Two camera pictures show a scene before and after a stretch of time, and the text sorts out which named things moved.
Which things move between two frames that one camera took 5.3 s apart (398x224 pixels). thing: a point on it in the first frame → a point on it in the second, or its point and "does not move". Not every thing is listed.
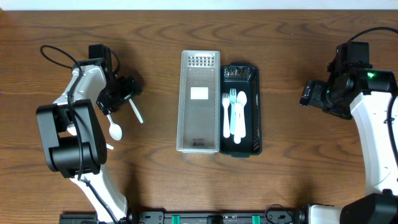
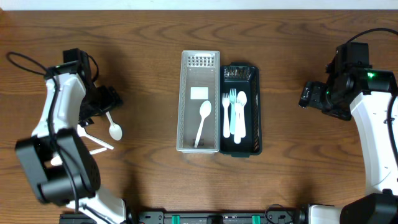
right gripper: [311, 94] does not move
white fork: [226, 101] does not move
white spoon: [137, 111] → [205, 108]
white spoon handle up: [115, 130] does not move
